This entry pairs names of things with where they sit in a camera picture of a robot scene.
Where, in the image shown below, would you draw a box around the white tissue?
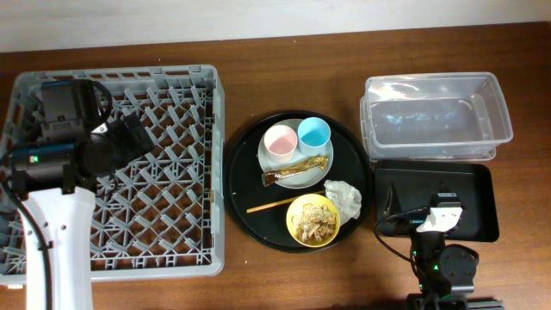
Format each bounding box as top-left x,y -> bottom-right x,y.
324,180 -> 362,226

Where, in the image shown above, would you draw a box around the food scraps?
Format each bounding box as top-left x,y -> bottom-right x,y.
291,203 -> 337,245

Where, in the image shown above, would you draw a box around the yellow bowl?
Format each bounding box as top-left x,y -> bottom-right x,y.
286,194 -> 340,248

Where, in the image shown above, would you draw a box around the gold brown snack wrapper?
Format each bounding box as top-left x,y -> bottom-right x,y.
262,156 -> 329,187

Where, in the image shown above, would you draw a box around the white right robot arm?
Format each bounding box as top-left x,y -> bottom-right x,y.
410,183 -> 464,294

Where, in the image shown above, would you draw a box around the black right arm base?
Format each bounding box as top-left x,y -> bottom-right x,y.
406,245 -> 505,310

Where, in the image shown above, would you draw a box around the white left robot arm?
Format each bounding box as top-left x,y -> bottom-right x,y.
2,79 -> 153,309

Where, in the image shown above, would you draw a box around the grey dishwasher rack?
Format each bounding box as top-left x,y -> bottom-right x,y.
1,65 -> 225,282

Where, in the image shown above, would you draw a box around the black rectangular tray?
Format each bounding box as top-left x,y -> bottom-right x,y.
375,159 -> 499,242

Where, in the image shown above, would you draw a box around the clear plastic bin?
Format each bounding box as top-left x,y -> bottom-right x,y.
360,72 -> 513,161

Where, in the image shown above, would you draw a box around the pale grey plate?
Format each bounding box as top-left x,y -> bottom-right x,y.
257,133 -> 334,189

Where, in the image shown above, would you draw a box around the round black tray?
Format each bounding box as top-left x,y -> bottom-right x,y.
224,111 -> 374,253

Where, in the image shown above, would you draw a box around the blue cup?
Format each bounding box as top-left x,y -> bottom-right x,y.
297,117 -> 331,157

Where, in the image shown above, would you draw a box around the pink cup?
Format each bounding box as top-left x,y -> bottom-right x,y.
263,125 -> 298,164

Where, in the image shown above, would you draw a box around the wooden chopstick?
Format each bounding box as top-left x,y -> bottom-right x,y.
246,190 -> 325,214

